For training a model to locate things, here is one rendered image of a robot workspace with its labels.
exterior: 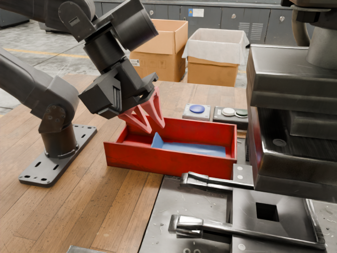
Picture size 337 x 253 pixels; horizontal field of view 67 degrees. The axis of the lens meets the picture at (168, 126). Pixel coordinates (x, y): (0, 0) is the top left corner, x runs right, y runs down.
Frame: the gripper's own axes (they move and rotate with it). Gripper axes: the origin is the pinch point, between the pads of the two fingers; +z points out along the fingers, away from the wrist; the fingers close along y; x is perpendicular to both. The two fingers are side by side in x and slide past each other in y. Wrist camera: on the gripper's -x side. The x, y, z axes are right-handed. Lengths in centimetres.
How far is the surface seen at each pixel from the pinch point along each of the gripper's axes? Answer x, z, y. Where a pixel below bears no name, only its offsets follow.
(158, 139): 1.5, 4.0, -2.0
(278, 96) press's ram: -24.1, -9.1, 24.1
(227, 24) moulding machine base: 425, 64, -21
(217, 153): 1.4, 11.8, 8.1
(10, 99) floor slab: 166, -21, -229
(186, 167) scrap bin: -6.4, 7.5, 4.4
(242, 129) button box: 12.3, 15.0, 12.6
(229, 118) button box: 13.1, 11.2, 10.9
